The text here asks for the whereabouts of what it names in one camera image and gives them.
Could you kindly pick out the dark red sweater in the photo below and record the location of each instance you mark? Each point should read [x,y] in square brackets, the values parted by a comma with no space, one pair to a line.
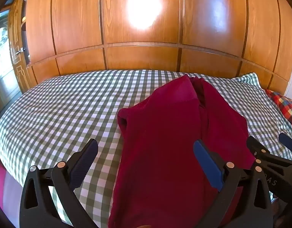
[165,135]

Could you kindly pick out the green white checkered bedsheet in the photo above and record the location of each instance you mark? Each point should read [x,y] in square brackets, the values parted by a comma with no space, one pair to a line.
[65,104]

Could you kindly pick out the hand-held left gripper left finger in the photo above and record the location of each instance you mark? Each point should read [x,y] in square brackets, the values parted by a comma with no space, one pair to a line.
[83,161]

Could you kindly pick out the pink bed cover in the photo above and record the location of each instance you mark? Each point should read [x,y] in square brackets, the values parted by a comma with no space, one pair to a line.
[1,182]

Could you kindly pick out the carved wooden door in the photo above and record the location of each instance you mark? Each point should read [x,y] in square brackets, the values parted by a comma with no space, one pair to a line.
[18,73]

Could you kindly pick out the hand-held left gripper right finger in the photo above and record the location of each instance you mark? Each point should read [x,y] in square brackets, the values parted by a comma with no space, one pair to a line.
[209,163]

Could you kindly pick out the wooden panelled wardrobe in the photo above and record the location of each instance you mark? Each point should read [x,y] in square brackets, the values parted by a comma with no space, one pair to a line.
[77,16]

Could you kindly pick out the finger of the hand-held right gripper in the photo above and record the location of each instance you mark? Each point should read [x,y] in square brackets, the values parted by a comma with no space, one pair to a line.
[257,147]
[288,142]

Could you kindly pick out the multicolour plaid pillow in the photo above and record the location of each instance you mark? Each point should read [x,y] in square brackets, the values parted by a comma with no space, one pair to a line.
[287,106]

